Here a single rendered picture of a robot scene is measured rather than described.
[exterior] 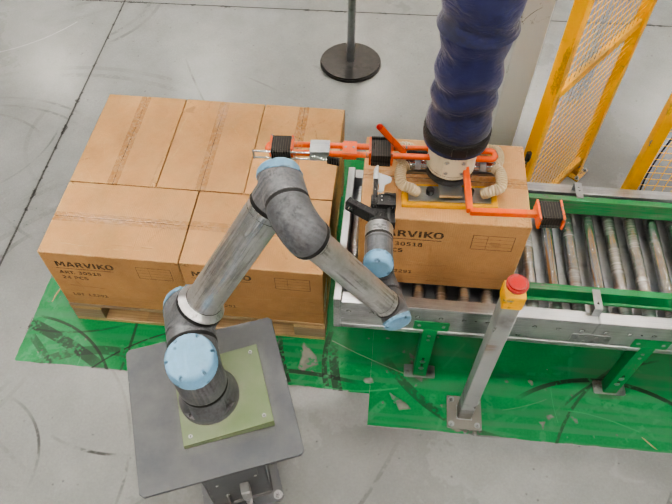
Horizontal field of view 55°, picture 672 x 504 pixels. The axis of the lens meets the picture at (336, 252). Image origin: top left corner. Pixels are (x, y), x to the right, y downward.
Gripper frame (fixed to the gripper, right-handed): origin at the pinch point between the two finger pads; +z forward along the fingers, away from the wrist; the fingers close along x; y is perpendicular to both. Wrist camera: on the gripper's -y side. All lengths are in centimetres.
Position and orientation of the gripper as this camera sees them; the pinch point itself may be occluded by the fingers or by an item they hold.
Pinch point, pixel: (374, 179)
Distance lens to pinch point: 218.5
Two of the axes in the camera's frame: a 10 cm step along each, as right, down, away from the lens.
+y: 10.0, 0.6, -0.3
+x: 0.1, -5.9, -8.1
